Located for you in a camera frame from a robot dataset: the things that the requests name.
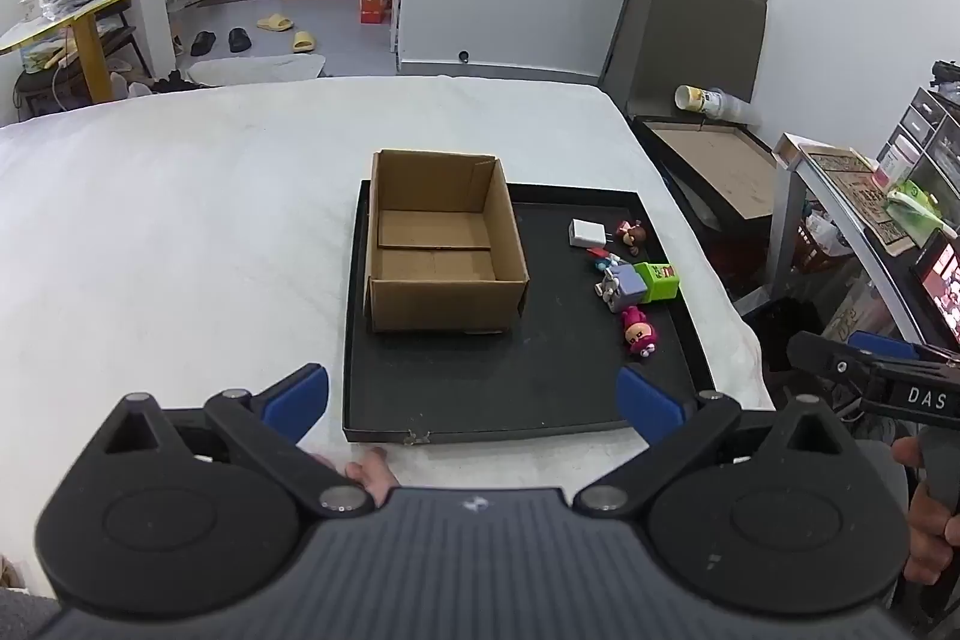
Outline lit screen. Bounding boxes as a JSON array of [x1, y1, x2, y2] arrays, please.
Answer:
[[913, 233, 960, 342]]

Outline purple grey cube figurine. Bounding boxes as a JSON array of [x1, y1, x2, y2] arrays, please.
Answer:
[[594, 265, 647, 314]]

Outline black tray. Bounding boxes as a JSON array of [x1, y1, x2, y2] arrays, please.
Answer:
[[342, 179, 718, 447]]

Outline person's grey pants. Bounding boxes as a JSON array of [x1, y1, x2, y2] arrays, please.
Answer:
[[0, 580, 61, 640]]

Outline round table with yellow leg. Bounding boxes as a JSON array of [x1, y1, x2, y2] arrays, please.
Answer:
[[0, 0, 176, 106]]

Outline person's left hand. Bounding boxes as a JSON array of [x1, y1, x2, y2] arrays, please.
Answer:
[[310, 448, 400, 508]]

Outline white plug charger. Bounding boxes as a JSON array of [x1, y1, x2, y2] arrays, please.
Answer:
[[568, 218, 613, 252]]

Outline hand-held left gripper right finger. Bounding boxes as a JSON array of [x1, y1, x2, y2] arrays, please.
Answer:
[[572, 364, 857, 522]]

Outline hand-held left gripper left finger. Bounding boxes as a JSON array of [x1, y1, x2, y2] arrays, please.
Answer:
[[100, 362, 376, 521]]

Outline white yellow cup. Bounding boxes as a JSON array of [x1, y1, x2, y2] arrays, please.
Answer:
[[674, 83, 752, 121]]

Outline grey drawer organiser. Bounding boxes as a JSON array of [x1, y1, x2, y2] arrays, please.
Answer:
[[876, 83, 960, 215]]

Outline person's right hand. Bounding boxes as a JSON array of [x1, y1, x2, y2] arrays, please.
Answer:
[[891, 435, 960, 586]]

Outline green cube toy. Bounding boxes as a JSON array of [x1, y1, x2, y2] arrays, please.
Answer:
[[632, 260, 682, 304]]

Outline brown bear figurine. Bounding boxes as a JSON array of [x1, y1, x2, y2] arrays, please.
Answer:
[[615, 218, 651, 258]]

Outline pink figurine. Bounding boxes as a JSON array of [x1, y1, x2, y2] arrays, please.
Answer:
[[619, 305, 662, 358]]

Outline white floor mat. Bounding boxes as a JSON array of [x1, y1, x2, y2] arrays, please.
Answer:
[[183, 52, 328, 87]]

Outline green white pouch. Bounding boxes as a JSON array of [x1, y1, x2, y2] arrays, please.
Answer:
[[887, 179, 947, 230]]

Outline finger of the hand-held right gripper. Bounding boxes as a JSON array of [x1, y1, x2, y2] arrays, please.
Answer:
[[786, 330, 884, 402], [849, 330, 920, 362]]

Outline patterned flat board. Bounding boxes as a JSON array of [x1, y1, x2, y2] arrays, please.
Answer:
[[797, 143, 920, 256]]

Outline metal frame shelf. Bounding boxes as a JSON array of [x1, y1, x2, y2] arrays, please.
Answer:
[[771, 132, 960, 356]]

